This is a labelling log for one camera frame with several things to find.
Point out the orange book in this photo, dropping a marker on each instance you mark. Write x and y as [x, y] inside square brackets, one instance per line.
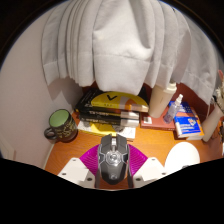
[197, 115]

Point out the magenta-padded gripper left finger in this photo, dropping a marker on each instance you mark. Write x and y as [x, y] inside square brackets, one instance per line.
[71, 170]

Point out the clear spray bottle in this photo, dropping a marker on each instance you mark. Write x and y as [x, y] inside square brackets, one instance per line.
[172, 111]

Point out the red-brown book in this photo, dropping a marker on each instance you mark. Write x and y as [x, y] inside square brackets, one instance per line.
[155, 123]

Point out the yellow and white book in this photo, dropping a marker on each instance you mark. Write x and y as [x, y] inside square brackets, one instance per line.
[96, 128]

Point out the beige tumbler with lid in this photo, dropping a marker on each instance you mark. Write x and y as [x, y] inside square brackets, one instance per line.
[160, 100]

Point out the yellow and black book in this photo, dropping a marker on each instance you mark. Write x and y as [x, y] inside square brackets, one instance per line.
[113, 100]

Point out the dark green mug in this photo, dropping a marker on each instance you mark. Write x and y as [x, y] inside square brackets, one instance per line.
[63, 126]

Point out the white pitcher vase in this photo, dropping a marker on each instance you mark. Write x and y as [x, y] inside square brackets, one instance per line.
[211, 125]

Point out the blue book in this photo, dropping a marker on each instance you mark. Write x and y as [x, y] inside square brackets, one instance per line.
[186, 125]

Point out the white pleated curtain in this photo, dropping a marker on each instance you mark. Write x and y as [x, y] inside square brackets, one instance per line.
[126, 46]

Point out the grey black computer mouse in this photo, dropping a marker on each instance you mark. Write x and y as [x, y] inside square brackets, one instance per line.
[113, 160]

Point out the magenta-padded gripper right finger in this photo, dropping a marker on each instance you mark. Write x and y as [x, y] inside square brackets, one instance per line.
[150, 170]

